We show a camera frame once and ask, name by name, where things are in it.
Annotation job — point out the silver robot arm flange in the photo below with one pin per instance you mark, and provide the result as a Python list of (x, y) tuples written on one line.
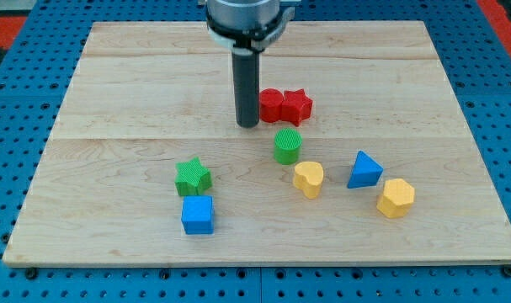
[(246, 27)]

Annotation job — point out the green star block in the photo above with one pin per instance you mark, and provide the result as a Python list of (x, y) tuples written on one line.
[(192, 178)]

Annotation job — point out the yellow hexagon block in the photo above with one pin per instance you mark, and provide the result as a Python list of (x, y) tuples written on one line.
[(396, 199)]

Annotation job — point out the blue triangle block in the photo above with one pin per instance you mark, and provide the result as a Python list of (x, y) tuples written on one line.
[(366, 172)]

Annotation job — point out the red star block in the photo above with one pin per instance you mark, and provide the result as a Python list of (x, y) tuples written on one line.
[(296, 107)]

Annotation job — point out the red cylinder block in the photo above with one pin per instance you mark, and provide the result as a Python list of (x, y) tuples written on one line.
[(270, 101)]

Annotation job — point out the light wooden board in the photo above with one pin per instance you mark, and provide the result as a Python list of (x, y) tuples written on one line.
[(147, 95)]

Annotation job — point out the yellow heart block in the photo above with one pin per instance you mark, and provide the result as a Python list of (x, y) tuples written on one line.
[(308, 177)]

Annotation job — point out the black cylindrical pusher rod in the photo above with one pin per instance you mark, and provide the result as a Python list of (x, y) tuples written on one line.
[(245, 70)]

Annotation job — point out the blue cube block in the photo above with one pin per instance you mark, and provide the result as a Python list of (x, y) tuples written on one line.
[(197, 215)]

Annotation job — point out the green cylinder block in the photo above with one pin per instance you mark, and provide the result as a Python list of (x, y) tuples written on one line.
[(287, 146)]

